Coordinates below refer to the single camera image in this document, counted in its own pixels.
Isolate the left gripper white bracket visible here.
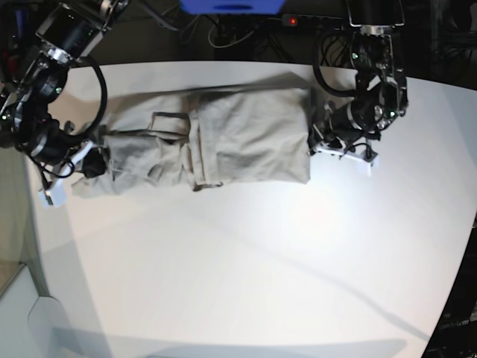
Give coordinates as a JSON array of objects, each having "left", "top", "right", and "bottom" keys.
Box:
[{"left": 308, "top": 102, "right": 379, "bottom": 175}]

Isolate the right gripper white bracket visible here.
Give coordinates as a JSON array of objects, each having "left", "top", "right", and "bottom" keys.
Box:
[{"left": 40, "top": 140, "right": 108, "bottom": 189}]

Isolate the beige t-shirt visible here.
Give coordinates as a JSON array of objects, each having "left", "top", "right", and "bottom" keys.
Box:
[{"left": 72, "top": 73, "right": 315, "bottom": 198}]

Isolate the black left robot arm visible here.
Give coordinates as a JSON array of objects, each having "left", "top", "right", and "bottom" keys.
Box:
[{"left": 309, "top": 1, "right": 408, "bottom": 173}]

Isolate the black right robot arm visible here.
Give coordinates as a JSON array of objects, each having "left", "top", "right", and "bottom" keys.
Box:
[{"left": 1, "top": 1, "right": 129, "bottom": 207}]

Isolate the black power strip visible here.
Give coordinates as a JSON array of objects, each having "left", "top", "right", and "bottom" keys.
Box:
[{"left": 281, "top": 13, "right": 344, "bottom": 29}]

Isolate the blue plastic box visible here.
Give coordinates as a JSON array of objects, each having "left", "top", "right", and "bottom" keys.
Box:
[{"left": 180, "top": 0, "right": 285, "bottom": 15}]

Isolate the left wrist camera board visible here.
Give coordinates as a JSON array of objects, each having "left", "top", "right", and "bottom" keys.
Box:
[{"left": 357, "top": 152, "right": 380, "bottom": 177}]

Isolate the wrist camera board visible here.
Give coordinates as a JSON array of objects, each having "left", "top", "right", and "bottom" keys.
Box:
[
  {"left": 37, "top": 185, "right": 67, "bottom": 208},
  {"left": 357, "top": 152, "right": 380, "bottom": 177}
]

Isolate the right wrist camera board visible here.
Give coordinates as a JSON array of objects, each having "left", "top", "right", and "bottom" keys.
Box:
[{"left": 37, "top": 185, "right": 67, "bottom": 208}]

